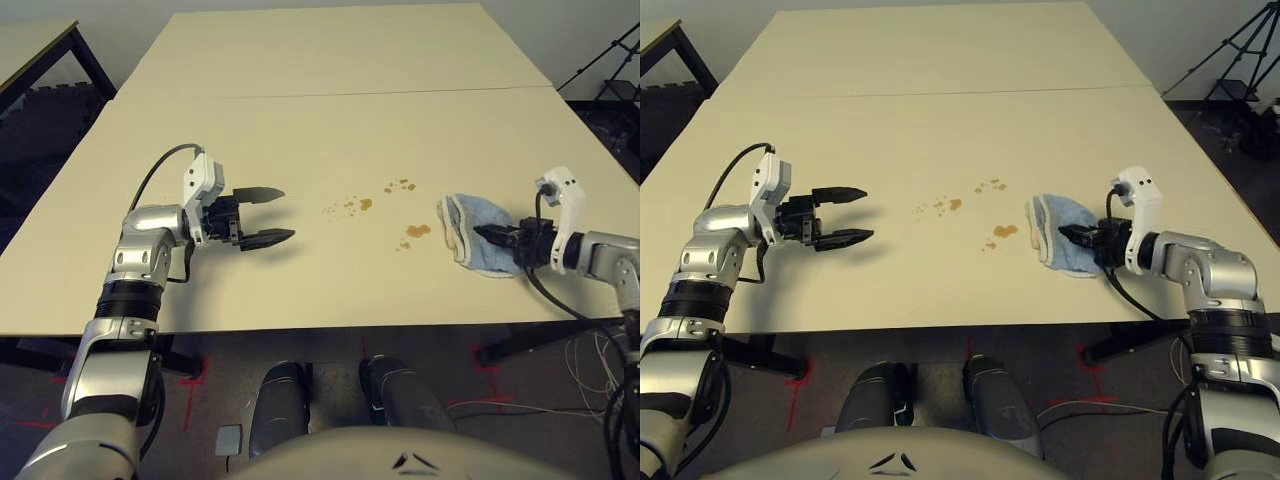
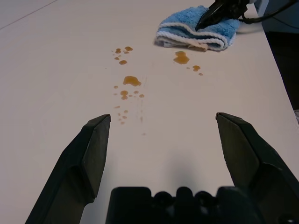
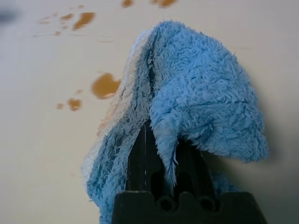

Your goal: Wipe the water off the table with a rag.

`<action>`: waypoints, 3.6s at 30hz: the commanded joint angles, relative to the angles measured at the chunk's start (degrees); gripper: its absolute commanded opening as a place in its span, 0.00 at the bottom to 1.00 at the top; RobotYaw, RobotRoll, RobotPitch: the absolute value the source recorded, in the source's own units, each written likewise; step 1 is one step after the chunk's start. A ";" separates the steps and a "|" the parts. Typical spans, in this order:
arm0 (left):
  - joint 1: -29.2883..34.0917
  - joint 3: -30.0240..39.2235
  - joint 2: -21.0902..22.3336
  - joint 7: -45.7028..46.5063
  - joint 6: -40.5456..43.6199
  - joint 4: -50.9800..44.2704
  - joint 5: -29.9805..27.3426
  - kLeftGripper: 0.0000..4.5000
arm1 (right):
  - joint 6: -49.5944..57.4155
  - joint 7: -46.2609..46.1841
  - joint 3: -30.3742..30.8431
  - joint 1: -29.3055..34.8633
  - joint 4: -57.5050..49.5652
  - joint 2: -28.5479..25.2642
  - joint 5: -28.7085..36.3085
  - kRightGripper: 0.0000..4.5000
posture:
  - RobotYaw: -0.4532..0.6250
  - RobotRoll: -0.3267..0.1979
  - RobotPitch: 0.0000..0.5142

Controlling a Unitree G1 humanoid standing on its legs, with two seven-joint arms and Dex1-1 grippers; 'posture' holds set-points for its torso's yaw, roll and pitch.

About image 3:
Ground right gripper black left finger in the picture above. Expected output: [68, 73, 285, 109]
[125, 119, 164, 192]

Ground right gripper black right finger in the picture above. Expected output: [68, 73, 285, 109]
[174, 137, 217, 196]

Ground blue terry cloth rag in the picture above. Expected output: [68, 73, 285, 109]
[80, 20, 271, 224]

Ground heart-shaped brown liquid puddle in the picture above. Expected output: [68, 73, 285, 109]
[91, 72, 121, 100]

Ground oval brown liquid puddle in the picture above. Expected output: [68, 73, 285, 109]
[71, 12, 96, 31]

